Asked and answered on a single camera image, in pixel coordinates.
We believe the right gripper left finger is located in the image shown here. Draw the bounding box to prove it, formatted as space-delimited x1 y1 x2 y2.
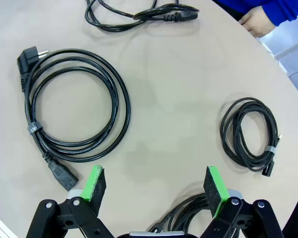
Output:
26 165 115 238

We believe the long black USB extension cable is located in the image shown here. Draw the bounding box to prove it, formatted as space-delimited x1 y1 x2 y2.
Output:
145 192 214 235

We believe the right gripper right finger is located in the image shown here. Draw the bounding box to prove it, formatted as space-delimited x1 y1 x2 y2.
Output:
201 166 284 238

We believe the small black USB cable coil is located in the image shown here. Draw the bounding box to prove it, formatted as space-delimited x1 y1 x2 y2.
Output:
220 97 283 178

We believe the person's left forearm blue sleeve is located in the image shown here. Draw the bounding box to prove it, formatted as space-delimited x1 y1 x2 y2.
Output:
262 0 298 27

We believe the person's left hand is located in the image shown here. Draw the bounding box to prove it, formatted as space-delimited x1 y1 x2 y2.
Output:
237 6 276 38

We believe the black power cable printed strap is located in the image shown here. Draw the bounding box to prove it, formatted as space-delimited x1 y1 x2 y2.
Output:
16 48 132 192

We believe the person in blue hoodie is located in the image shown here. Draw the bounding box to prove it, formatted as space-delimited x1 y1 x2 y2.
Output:
211 0 266 14

